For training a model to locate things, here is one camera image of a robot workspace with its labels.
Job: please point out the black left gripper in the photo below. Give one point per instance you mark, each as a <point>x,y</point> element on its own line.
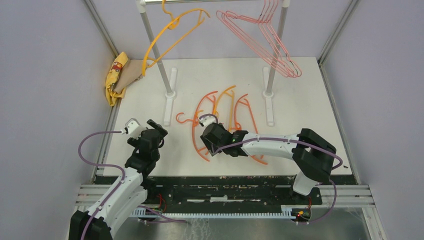
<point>162,132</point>

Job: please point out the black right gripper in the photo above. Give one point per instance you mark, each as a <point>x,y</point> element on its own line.
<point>211,148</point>

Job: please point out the yellow plastic hanger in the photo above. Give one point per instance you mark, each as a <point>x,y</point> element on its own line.
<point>173,25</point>
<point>218,103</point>

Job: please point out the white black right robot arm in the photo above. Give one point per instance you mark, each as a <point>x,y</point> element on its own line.
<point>313,155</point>

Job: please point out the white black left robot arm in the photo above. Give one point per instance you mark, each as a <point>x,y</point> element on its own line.
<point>102,220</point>

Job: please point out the orange plastic hanger right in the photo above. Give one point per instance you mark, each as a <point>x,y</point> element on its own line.
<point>242,116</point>

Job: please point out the orange plastic hanger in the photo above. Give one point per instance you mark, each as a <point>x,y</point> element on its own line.
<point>242,116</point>
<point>195,132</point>

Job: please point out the orange plastic hanger left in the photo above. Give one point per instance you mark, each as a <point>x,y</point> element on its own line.
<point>195,132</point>

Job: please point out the white rack foot left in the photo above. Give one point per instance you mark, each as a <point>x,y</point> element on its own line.
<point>170,97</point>

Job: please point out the beige cloth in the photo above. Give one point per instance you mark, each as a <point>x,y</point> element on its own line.
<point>131,72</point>

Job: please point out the yellow printed cloth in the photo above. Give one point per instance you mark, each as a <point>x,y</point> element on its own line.
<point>112,79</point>

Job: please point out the grey rack pole left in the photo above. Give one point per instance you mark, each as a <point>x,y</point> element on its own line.
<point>141,6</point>

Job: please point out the grey rack pole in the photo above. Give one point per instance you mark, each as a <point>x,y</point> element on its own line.
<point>141,6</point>
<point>281,24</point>

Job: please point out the grey rack pole right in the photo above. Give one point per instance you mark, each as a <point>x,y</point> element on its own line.
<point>281,24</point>

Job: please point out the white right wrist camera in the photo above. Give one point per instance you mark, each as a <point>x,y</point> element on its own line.
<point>204,121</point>

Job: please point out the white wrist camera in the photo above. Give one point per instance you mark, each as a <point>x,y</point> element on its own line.
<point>204,121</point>
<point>133,128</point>

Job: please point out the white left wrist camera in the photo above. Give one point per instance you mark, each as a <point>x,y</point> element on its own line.
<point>133,128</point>

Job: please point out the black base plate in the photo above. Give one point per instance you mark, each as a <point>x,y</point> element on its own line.
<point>226,194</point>

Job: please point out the white slotted cable duct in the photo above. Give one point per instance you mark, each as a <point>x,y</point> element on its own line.
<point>286,213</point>

